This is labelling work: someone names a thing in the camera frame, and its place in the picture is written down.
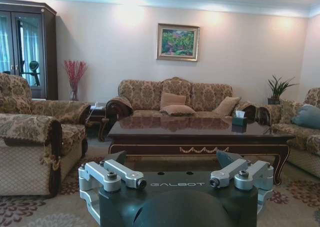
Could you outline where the framed green landscape painting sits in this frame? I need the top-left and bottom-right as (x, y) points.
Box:
(156, 22), (201, 62)

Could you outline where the dark wooden side table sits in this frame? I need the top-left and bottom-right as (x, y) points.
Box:
(84, 102), (110, 142)

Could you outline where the dark wooden glass cabinet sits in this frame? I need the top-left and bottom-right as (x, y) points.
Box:
(0, 2), (59, 101)

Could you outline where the floral three-seat sofa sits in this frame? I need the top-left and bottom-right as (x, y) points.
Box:
(105, 76), (272, 127)

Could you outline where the tan leaning cushion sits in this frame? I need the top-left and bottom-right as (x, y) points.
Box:
(212, 96), (242, 117)

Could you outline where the dark wooden coffee table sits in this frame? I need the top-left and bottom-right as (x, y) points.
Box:
(107, 115), (296, 186)

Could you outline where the green potted plant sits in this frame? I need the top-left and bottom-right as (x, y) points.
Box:
(267, 74), (300, 105)

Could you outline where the glass vase with red twigs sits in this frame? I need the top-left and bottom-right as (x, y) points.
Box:
(63, 59), (89, 102)

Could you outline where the floral sofa with teal cushion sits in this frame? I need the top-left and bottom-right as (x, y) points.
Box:
(270, 87), (320, 173)

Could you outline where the floral armchair with dark trim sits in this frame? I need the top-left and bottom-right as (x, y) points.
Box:
(0, 72), (91, 197)

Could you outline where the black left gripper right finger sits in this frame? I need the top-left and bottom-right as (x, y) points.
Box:
(209, 150), (275, 211)

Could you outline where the tan flat cushion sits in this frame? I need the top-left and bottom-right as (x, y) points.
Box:
(159, 104), (197, 116)

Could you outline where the tan square cushion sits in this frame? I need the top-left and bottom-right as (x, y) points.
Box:
(159, 91), (187, 109)

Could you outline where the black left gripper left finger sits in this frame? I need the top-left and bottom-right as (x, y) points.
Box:
(78, 150), (147, 221)

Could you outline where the dark green tissue box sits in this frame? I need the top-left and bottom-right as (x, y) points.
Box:
(231, 110), (248, 126)

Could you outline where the teal cushion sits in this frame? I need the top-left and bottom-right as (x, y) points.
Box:
(290, 104), (320, 130)

